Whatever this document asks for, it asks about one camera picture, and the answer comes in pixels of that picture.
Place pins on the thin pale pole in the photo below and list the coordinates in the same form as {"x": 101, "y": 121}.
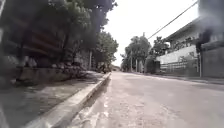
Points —
{"x": 90, "y": 60}

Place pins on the distant trees beside road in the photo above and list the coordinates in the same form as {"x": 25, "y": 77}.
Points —
{"x": 138, "y": 50}

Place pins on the grey concrete road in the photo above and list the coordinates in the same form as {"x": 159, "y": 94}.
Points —
{"x": 150, "y": 103}

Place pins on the pale concrete kerb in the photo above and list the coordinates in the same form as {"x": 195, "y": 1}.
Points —
{"x": 66, "y": 110}

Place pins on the white house with fence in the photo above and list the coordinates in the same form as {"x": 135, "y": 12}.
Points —
{"x": 183, "y": 45}

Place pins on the row of shady roadside trees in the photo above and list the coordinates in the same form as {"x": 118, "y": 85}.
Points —
{"x": 50, "y": 23}

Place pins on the raised grey concrete sidewalk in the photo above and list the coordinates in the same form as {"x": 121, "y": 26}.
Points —
{"x": 33, "y": 96}

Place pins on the low rough stone wall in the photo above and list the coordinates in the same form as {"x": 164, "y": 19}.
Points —
{"x": 33, "y": 75}

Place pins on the grey gate wall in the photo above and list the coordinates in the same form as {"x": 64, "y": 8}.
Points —
{"x": 213, "y": 60}

